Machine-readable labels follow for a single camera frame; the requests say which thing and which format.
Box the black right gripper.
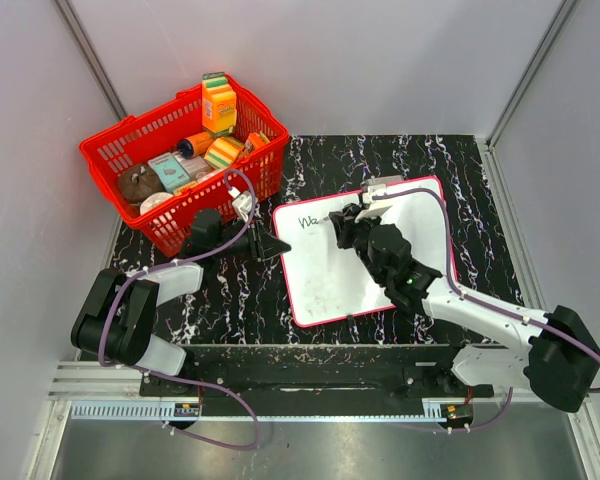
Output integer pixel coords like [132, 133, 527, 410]
[332, 205, 386, 285]

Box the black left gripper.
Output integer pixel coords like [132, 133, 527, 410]
[213, 214, 291, 263]

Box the pink framed whiteboard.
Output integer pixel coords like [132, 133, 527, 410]
[273, 176, 448, 328]

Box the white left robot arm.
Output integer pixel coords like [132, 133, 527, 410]
[70, 209, 291, 396]

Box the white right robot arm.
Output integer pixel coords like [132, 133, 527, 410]
[328, 203, 600, 413]

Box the white eraser block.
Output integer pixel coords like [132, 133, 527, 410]
[363, 175, 403, 187]

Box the yellow green sponge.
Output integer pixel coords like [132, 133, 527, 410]
[204, 137, 244, 169]

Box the orange snack packet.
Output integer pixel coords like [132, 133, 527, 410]
[242, 131, 270, 156]

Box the red plastic shopping basket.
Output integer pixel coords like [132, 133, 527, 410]
[80, 72, 289, 257]

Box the teal small box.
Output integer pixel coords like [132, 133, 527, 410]
[147, 153, 190, 194]

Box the white round lid container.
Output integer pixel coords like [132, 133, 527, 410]
[139, 192, 173, 215]

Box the orange cylindrical can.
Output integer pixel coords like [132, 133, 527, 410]
[176, 131, 215, 159]

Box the brown round bread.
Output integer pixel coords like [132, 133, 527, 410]
[117, 163, 164, 204]

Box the orange sponge pack upright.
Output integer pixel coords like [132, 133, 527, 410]
[201, 72, 237, 137]

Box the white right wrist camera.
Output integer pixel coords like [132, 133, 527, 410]
[355, 183, 392, 223]

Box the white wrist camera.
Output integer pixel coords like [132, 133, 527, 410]
[229, 187, 253, 223]
[355, 183, 392, 223]

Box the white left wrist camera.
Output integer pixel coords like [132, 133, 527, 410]
[229, 187, 253, 223]

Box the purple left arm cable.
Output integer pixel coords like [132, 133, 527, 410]
[99, 168, 261, 450]

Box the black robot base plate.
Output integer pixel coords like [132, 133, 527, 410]
[139, 343, 494, 416]

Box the white slotted cable duct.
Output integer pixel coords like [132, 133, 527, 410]
[70, 400, 446, 423]

